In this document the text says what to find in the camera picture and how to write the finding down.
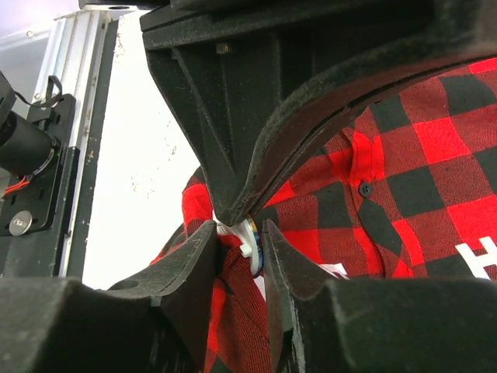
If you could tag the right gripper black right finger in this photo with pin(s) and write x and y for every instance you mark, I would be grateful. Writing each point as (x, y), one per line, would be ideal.
(319, 323)

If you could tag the aluminium rail frame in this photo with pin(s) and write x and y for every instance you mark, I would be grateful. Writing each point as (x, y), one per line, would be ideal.
(70, 47)

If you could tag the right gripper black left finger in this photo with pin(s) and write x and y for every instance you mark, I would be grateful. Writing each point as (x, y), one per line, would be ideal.
(154, 321)

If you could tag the red black plaid shirt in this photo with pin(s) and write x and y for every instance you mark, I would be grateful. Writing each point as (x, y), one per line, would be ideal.
(408, 190)

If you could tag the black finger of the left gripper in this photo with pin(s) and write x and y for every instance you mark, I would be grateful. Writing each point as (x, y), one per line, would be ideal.
(304, 81)
(219, 74)

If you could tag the round pin badge brooch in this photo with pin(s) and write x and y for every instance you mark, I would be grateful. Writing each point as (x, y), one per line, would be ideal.
(250, 239)

